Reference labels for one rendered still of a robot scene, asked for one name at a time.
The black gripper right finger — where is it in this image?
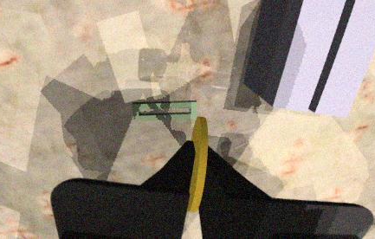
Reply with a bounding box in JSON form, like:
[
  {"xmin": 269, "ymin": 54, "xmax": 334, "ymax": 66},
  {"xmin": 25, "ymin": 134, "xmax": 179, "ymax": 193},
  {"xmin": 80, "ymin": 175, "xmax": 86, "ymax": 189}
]
[{"xmin": 198, "ymin": 146, "xmax": 373, "ymax": 239}]

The gold coin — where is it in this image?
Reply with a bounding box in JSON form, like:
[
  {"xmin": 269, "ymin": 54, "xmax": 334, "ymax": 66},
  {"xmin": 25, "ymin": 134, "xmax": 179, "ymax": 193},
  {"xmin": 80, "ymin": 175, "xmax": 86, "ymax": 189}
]
[{"xmin": 187, "ymin": 116, "xmax": 208, "ymax": 212}]

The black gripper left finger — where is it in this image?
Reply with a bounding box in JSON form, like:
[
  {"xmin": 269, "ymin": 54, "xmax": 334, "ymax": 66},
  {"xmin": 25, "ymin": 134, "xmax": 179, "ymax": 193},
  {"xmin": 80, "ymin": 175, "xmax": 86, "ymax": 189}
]
[{"xmin": 50, "ymin": 140, "xmax": 196, "ymax": 239}]

